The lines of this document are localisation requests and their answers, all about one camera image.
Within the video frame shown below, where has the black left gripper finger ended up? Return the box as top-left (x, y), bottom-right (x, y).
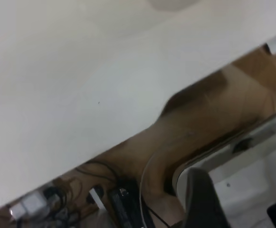
top-left (182, 167), bottom-right (231, 228)

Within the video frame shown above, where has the white robot base platform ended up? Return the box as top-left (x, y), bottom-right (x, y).
top-left (172, 111), bottom-right (276, 228)

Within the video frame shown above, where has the black power adapter brick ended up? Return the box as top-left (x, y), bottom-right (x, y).
top-left (108, 180), bottom-right (152, 228)

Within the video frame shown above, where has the white power plug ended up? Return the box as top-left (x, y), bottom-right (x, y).
top-left (88, 187), bottom-right (106, 211)

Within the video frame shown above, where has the white table leg foot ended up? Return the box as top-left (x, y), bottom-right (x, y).
top-left (265, 38), bottom-right (276, 56)

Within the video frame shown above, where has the thin white cable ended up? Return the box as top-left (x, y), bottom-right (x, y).
top-left (139, 152), bottom-right (160, 228)

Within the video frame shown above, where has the thin black cable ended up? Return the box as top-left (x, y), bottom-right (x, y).
top-left (76, 161), bottom-right (119, 188)

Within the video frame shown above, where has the tangled black cable bundle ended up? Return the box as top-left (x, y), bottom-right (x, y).
top-left (42, 186), bottom-right (81, 228)

